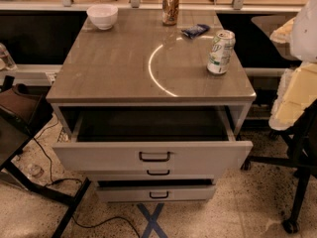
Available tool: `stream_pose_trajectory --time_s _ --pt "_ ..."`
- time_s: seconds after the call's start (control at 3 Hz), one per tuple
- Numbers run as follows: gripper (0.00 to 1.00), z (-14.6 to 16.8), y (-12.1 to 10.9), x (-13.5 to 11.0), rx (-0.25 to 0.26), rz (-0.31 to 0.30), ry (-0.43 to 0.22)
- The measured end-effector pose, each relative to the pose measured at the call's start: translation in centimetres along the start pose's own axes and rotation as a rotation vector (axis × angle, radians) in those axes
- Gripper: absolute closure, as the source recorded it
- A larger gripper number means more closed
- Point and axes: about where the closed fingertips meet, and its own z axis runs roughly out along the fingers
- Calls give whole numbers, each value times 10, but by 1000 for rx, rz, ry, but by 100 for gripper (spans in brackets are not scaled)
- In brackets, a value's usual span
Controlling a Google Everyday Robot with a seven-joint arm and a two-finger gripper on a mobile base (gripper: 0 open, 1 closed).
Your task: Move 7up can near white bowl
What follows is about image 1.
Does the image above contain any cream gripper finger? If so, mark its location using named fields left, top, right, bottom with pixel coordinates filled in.
left=269, top=18, right=294, bottom=44

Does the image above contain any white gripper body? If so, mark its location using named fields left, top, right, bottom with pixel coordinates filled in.
left=268, top=62, right=317, bottom=131

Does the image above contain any green white 7up can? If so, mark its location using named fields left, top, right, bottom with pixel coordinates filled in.
left=207, top=30, right=236, bottom=75

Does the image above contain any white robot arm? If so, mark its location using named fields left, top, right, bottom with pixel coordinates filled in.
left=268, top=0, right=317, bottom=131

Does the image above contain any brown gold drink can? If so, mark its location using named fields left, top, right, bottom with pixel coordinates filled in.
left=162, top=0, right=179, bottom=26

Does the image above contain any white bowl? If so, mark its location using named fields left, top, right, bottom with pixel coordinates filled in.
left=86, top=4, right=118, bottom=30

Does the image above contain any black office chair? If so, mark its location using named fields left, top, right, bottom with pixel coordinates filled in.
left=241, top=100, right=317, bottom=234

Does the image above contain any blue snack packet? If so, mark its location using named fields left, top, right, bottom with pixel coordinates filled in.
left=181, top=24, right=210, bottom=39

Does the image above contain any grey drawer cabinet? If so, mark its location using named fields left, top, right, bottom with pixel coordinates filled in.
left=46, top=8, right=258, bottom=204

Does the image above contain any open top drawer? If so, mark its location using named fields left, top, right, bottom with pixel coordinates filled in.
left=53, top=107, right=253, bottom=177

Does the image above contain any bottom drawer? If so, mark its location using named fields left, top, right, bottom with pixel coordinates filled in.
left=96, top=179, right=216, bottom=202

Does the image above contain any blue tape cross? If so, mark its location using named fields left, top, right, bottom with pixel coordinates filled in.
left=138, top=203, right=168, bottom=238

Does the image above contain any middle drawer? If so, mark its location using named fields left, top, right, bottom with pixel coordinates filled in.
left=86, top=169, right=219, bottom=182

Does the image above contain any brown bag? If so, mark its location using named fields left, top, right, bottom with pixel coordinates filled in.
left=0, top=75, right=53, bottom=136

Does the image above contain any clear plastic bottle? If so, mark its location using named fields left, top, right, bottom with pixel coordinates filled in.
left=0, top=43, right=17, bottom=70

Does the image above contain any black side table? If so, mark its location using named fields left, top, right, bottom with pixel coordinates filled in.
left=0, top=116, right=92, bottom=238

